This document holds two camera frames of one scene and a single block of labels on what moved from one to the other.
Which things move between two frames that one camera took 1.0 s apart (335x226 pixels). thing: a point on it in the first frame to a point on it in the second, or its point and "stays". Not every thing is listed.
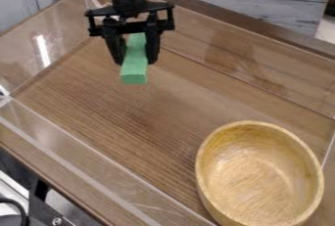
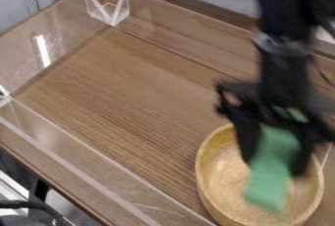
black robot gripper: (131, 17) to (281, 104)
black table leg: (41, 190) stays
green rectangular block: (135, 71) to (270, 182)
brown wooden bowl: (259, 176) stays
